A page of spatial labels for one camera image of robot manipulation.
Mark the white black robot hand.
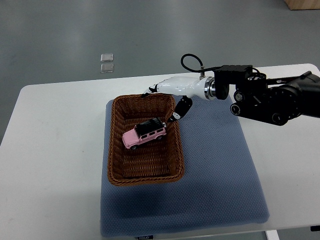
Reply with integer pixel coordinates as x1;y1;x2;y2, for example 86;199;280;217
141;76;216;123

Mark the pink toy car black roof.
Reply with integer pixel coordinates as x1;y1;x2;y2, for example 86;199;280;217
122;117;167;150

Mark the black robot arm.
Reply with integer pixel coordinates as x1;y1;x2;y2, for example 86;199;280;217
208;65;320;126

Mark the brown wicker basket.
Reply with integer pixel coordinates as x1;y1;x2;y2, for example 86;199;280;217
105;93;185;187

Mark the lower silver floor plate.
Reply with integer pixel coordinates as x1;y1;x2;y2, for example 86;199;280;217
100;63;114;73

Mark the silver floor plate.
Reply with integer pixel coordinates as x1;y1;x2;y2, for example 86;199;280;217
100;63;114;73
100;53;114;63

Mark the upper silver floor plate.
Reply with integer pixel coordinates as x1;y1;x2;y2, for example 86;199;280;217
100;53;114;63

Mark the blue grey fabric mat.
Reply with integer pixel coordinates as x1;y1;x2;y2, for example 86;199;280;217
100;97;269;238

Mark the wooden box corner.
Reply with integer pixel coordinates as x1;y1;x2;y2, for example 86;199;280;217
284;0;320;11

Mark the white table leg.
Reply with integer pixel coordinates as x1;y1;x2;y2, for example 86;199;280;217
265;230;280;240

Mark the black cable loop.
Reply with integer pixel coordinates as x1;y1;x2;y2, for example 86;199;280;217
180;53;221;80

